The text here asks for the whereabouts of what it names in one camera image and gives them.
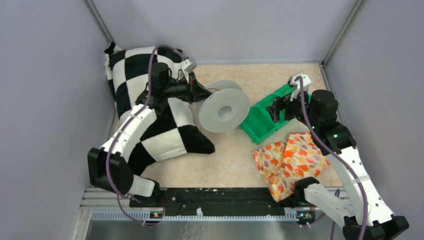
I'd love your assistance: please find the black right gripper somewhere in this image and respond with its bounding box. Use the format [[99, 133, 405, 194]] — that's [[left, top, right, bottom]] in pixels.
[[265, 86, 319, 129]]

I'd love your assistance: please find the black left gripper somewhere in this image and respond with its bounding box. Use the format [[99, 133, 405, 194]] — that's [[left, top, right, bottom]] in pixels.
[[162, 71, 213, 104]]

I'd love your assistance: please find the grey perforated cable spool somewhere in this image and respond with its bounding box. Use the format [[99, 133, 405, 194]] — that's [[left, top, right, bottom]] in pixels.
[[195, 79, 251, 133]]

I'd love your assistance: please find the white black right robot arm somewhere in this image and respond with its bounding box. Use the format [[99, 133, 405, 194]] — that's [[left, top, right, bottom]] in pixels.
[[266, 90, 410, 240]]

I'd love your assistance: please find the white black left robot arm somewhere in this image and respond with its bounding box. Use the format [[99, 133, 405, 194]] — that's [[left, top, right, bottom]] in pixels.
[[87, 62, 215, 207]]

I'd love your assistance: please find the green plastic bin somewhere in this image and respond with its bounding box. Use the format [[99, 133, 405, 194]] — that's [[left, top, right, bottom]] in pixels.
[[239, 84, 294, 145]]

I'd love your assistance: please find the black white checkered pillow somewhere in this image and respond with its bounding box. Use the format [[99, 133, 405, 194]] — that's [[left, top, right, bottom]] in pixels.
[[104, 42, 215, 175]]

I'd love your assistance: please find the floral orange cloth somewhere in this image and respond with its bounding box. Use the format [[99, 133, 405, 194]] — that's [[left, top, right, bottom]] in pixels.
[[253, 132, 330, 203]]

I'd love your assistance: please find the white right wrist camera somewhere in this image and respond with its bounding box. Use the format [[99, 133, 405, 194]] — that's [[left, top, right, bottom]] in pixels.
[[287, 71, 312, 102]]

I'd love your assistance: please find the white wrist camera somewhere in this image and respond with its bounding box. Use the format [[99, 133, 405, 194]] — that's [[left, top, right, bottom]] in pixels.
[[180, 57, 198, 82], [287, 71, 312, 102]]

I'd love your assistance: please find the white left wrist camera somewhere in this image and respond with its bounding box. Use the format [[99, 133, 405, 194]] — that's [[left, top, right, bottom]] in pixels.
[[180, 57, 198, 82]]

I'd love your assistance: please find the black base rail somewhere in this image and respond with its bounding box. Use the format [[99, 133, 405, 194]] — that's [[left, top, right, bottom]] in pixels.
[[129, 187, 319, 220]]

